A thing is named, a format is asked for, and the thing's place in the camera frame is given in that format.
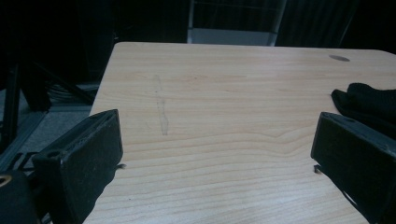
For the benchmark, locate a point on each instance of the black sock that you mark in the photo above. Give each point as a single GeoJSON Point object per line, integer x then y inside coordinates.
{"type": "Point", "coordinates": [367, 102]}

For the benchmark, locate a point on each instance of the metal floor rail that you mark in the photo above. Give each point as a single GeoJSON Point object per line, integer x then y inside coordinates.
{"type": "Point", "coordinates": [21, 133]}

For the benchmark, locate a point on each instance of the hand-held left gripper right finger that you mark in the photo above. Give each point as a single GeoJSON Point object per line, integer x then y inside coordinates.
{"type": "Point", "coordinates": [355, 155]}

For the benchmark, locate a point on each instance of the white metal table frame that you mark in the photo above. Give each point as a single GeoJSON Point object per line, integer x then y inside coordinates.
{"type": "Point", "coordinates": [230, 35]}

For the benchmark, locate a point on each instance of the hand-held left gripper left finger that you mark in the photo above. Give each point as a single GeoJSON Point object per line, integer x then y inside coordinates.
{"type": "Point", "coordinates": [90, 155]}

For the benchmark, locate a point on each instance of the black tripod stand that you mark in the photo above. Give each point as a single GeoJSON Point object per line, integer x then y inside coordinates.
{"type": "Point", "coordinates": [12, 93]}

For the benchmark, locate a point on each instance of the grey round table grommet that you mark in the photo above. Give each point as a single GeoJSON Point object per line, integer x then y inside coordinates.
{"type": "Point", "coordinates": [339, 58]}

